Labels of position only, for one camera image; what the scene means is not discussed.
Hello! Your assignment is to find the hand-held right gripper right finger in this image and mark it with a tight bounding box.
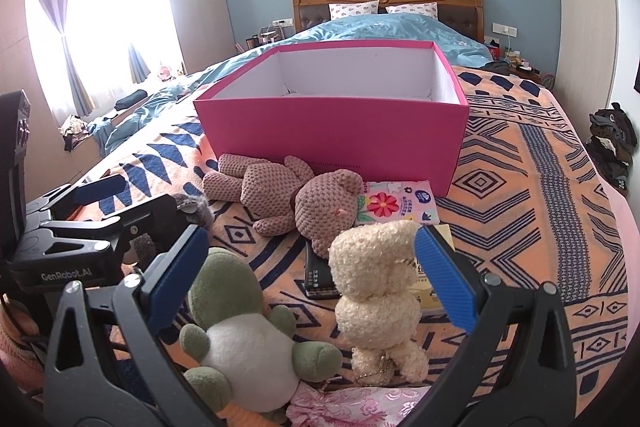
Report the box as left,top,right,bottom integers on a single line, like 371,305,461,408
400,223,586,427

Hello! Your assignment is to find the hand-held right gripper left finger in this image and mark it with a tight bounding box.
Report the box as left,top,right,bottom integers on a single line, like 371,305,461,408
42,223,211,427

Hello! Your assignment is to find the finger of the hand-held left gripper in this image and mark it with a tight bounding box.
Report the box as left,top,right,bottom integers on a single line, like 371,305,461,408
27,173,133,223
50,193,195,259

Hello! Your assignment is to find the yellow packet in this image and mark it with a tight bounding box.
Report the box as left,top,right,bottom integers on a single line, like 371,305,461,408
405,224,456,315

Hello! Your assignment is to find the dark brown plush toy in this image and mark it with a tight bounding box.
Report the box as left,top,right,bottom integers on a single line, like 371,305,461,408
130,193,216,265

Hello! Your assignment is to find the cream plush bunny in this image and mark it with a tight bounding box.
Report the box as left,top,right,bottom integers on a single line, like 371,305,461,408
327,221,431,383

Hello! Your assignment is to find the floral tissue packet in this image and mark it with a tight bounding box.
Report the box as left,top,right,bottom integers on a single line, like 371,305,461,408
356,179,441,226

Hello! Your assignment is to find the green and white plush toy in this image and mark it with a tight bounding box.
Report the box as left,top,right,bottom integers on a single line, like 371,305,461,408
179,247,343,413

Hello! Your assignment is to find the black rectangular box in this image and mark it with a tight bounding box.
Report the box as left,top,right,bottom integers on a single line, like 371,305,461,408
302,239,346,300

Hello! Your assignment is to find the pink knitted teddy bear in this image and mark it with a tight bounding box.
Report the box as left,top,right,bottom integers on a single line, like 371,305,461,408
202,153,366,254

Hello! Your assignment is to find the pink plush keychain toy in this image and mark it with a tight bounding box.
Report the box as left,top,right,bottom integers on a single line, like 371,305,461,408
285,382,436,427

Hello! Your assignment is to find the pink cardboard box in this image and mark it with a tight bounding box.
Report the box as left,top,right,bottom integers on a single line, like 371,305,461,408
192,39,471,198

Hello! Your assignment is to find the heap of clothes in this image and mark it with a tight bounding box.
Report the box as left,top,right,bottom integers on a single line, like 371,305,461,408
59,114,93,152

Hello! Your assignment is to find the black cushion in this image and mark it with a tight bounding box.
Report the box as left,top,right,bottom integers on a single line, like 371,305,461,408
115,91,148,110

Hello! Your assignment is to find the orange patterned blanket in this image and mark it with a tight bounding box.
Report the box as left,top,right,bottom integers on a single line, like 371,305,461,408
30,62,631,427

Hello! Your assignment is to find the nightstand with bottles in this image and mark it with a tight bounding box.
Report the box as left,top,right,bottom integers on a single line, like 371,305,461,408
235,27,281,54

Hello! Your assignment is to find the cluttered wooden nightstand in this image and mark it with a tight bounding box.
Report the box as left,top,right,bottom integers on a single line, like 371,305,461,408
505,54,543,84

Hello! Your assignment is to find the blue duvet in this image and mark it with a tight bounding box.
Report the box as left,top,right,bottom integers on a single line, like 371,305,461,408
90,14,493,158

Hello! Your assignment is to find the white patterned pillow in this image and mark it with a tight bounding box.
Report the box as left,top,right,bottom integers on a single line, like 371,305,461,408
386,2,440,18
328,1,379,22

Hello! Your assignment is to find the beige wardrobe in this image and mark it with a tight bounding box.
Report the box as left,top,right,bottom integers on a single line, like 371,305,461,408
545,0,616,142

